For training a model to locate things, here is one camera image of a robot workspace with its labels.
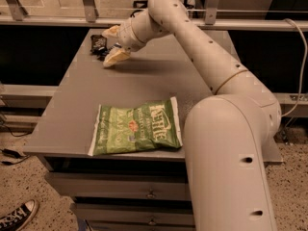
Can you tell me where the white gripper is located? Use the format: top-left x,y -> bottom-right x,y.
102,18 -> 145,67

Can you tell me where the blue rxbar blueberry bar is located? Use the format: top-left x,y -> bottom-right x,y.
97,43 -> 121,61

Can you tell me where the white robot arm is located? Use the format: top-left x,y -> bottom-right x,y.
103,0 -> 281,231

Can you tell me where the black rxbar chocolate bar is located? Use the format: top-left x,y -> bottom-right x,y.
90,35 -> 107,54

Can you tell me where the green kettle chips bag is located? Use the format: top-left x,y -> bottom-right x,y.
88,97 -> 183,156

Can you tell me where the metal railing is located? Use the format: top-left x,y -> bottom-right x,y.
0,0 -> 308,31

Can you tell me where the top grey drawer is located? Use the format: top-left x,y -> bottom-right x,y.
45,172 -> 191,201

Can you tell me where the grey drawer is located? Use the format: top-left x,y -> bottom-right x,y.
70,203 -> 194,226
45,172 -> 191,201

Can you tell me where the grey drawer cabinet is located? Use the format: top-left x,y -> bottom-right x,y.
25,37 -> 280,231

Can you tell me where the black white sneaker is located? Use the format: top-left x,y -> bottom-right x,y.
0,199 -> 39,231

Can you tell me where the black power adapter cable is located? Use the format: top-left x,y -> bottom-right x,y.
0,147 -> 32,167

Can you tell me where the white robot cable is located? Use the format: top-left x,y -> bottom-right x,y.
280,17 -> 308,117

